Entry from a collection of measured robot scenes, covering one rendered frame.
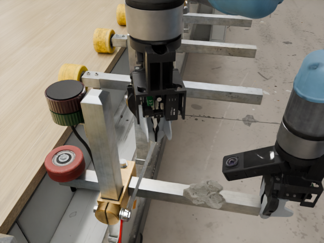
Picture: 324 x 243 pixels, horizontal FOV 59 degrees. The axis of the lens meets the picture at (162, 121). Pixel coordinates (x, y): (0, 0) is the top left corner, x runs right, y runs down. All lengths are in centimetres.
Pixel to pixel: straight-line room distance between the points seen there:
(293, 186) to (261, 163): 6
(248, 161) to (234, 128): 159
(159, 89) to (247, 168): 23
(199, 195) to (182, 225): 97
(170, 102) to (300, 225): 140
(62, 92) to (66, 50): 64
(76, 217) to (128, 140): 34
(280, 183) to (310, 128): 13
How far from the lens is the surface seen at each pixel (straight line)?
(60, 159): 65
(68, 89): 46
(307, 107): 44
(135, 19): 37
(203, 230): 157
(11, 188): 64
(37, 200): 77
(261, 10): 28
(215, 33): 311
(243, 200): 63
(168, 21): 37
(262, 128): 218
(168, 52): 37
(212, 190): 62
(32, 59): 107
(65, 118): 46
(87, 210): 91
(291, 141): 48
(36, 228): 80
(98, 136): 48
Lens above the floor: 136
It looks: 40 degrees down
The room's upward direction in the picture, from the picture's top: straight up
